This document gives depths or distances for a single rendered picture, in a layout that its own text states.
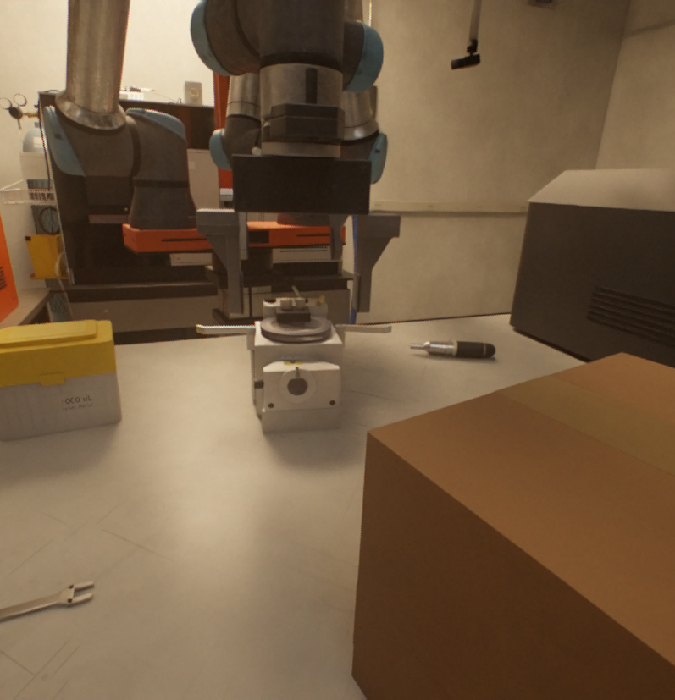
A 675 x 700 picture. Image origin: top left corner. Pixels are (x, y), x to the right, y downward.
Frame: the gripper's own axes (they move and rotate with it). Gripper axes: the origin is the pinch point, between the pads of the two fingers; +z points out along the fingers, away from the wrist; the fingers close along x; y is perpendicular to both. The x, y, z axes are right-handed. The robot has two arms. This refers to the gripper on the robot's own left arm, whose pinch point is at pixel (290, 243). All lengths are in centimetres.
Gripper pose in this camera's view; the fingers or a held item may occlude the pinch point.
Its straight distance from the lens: 68.3
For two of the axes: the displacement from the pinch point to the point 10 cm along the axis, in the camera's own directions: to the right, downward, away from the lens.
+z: 0.8, 9.4, -3.3
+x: 9.9, -0.3, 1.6
